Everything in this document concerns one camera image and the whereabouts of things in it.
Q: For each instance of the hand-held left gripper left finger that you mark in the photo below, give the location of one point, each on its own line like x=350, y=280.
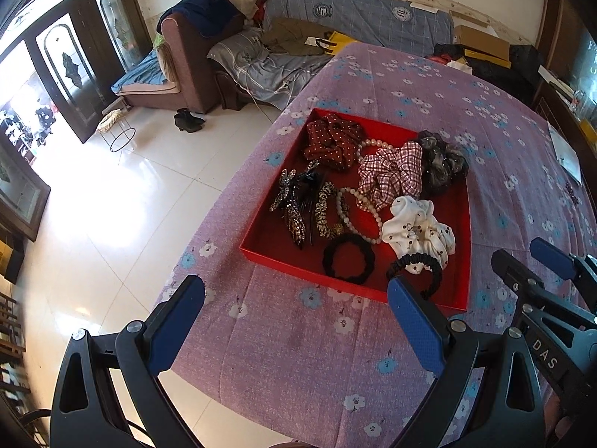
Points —
x=177, y=322

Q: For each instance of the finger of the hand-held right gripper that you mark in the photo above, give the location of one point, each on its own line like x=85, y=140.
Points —
x=552, y=256
x=513, y=273

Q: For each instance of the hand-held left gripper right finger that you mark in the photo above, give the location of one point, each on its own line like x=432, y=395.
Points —
x=415, y=322

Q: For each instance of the white dotted scrunchie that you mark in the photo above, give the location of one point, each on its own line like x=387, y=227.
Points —
x=410, y=228

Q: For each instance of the grey sheer scrunchie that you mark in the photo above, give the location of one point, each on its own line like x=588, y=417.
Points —
x=440, y=168

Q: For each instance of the red tray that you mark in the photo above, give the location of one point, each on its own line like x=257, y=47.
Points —
x=275, y=238

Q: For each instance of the red plaid scrunchie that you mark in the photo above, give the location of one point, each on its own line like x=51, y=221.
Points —
x=387, y=172

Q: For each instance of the rhinestone hair clip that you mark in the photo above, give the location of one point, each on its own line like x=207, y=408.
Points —
x=284, y=191

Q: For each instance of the black scrunchie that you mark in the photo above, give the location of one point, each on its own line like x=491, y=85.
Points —
x=332, y=266

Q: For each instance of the white paper sheet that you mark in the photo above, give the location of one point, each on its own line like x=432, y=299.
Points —
x=564, y=154

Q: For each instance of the black bag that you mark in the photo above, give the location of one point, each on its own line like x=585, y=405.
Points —
x=503, y=72

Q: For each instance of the dark red dotted scrunchie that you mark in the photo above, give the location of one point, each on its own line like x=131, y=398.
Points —
x=331, y=142

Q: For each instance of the dark framed mirror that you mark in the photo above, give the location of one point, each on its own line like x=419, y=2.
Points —
x=21, y=196

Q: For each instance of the pair of black boots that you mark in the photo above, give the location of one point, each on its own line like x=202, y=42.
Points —
x=189, y=121

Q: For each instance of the wooden cabinet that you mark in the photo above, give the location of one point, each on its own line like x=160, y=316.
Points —
x=559, y=32

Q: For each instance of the cardboard box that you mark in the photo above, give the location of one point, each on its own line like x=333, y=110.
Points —
x=480, y=39

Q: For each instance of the purple floral tablecloth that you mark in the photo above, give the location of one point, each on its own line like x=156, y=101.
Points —
x=373, y=84

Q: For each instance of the blue seat cushion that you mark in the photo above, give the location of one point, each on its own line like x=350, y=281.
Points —
x=140, y=74

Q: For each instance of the brown sofa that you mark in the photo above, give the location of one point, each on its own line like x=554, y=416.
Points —
x=191, y=65

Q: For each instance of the grey bedsheet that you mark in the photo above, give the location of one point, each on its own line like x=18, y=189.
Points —
x=275, y=74

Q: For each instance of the yellow paper bag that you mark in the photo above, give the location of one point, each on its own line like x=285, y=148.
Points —
x=338, y=42

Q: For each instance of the blue plaid sofa cover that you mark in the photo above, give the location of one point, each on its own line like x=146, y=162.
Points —
x=359, y=16

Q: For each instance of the dark wooden glass door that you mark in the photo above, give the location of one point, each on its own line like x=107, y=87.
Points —
x=88, y=32

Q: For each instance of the dark blue clothing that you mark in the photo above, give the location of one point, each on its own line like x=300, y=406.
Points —
x=200, y=14

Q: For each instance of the olive jacket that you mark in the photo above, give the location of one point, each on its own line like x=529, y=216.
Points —
x=291, y=35

